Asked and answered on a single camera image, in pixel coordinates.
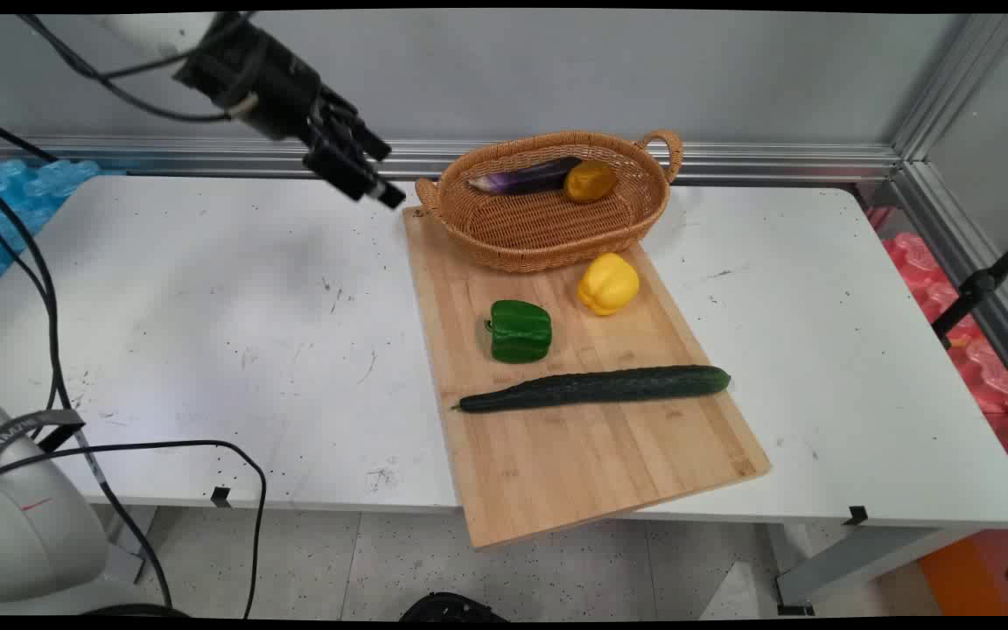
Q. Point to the dark green cucumber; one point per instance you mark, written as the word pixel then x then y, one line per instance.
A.
pixel 596 388

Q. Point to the orange bell pepper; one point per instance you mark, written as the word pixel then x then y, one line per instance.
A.
pixel 591 181

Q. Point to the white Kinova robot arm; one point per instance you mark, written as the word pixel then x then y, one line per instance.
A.
pixel 31 534

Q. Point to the side aluminium frame rail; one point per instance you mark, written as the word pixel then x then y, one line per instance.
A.
pixel 968 254

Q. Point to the bamboo cutting board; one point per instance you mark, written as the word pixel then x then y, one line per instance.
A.
pixel 574 464

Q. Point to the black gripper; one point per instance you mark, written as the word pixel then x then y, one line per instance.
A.
pixel 263 83

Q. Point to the red foam mat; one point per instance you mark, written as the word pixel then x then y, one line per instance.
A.
pixel 981 367

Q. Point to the black round floor object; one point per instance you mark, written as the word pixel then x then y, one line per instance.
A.
pixel 451 606

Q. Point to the purple eggplant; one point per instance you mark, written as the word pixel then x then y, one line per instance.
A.
pixel 526 178

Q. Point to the upright aluminium frame post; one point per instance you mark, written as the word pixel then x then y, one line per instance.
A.
pixel 959 79

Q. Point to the blue foam mat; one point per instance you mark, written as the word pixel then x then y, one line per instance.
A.
pixel 10 206

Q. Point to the yellow bell pepper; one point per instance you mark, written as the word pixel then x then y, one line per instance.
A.
pixel 608 283

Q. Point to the black tripod stand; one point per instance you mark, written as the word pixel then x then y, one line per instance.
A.
pixel 981 284

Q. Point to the green bell pepper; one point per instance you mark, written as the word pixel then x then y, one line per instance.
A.
pixel 521 332

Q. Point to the horizontal aluminium frame rail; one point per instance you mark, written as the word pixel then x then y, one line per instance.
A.
pixel 206 157

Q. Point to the orange floor mat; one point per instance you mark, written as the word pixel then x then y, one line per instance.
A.
pixel 968 577

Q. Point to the black tape marker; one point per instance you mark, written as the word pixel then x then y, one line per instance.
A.
pixel 857 515
pixel 220 497

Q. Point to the grey metal table leg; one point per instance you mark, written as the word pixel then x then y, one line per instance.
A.
pixel 854 560
pixel 123 547

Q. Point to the woven wicker basket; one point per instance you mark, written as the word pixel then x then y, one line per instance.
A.
pixel 548 227

